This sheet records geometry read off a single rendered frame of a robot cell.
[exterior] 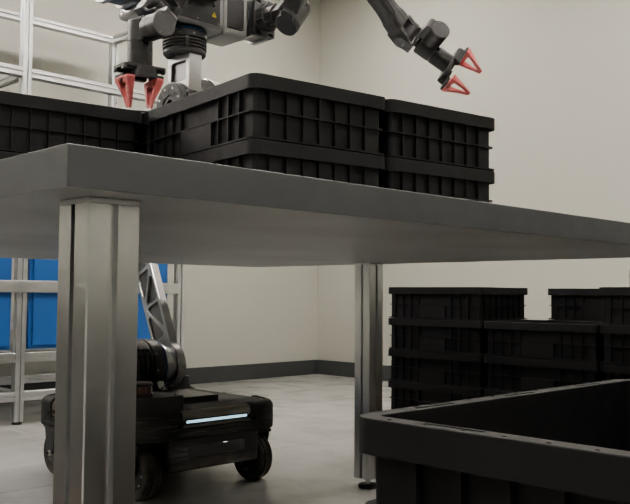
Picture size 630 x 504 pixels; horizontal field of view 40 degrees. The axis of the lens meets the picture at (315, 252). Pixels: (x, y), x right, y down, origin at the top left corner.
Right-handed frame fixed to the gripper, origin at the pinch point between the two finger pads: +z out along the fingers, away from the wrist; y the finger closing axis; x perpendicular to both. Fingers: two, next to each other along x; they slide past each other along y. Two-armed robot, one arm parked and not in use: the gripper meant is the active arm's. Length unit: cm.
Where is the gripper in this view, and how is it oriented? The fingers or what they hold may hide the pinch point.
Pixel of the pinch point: (139, 107)
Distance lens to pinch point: 200.1
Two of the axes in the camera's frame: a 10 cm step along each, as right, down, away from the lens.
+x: -5.9, 0.1, 8.1
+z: -0.1, 10.0, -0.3
